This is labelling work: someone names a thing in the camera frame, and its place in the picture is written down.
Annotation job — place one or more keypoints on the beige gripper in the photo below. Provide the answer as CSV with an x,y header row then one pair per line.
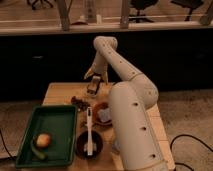
x,y
94,85

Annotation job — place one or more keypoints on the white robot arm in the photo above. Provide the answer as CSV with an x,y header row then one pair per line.
x,y
128,103

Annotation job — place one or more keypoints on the white paper cup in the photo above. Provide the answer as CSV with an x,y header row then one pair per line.
x,y
93,96

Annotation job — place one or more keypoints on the orange brown bowl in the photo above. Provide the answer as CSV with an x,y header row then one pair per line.
x,y
96,108

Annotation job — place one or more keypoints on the dark dried fruit cluster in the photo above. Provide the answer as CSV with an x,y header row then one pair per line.
x,y
79,103

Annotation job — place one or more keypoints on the white spatula brush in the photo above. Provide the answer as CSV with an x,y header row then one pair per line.
x,y
89,130

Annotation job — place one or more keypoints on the grey white cloth piece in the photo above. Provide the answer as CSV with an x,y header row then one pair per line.
x,y
104,115

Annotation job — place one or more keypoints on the green plastic tray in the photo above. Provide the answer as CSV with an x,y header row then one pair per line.
x,y
59,121

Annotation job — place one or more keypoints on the black office chair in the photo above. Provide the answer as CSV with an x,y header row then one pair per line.
x,y
139,6

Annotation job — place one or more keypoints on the dark brown bowl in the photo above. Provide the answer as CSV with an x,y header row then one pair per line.
x,y
81,145

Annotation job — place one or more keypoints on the black chair base left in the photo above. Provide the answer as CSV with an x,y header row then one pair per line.
x,y
34,4

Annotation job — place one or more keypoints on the yellow red apple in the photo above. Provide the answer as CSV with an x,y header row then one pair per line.
x,y
43,140

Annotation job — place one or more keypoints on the green cucumber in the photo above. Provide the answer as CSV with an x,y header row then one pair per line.
x,y
40,155

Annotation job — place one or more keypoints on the black chair far right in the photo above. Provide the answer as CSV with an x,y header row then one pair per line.
x,y
190,4

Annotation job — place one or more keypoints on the wooden post right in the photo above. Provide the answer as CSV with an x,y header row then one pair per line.
x,y
124,20

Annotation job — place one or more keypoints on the wooden table leg post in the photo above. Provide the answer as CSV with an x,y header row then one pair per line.
x,y
63,13

